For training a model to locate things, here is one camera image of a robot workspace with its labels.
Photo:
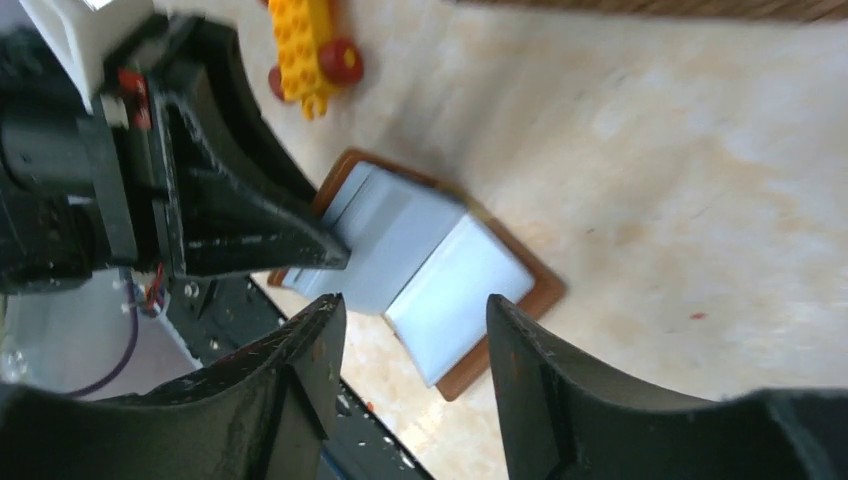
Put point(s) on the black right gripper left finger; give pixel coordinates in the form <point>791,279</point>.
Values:
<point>183,429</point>

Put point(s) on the yellow toy car block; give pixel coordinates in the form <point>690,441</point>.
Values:
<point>316,58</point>

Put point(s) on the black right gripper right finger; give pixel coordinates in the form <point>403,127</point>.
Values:
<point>565,414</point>

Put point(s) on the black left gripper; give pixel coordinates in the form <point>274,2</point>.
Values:
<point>168,169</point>

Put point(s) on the brown leather card holder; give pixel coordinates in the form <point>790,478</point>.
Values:
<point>425,257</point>

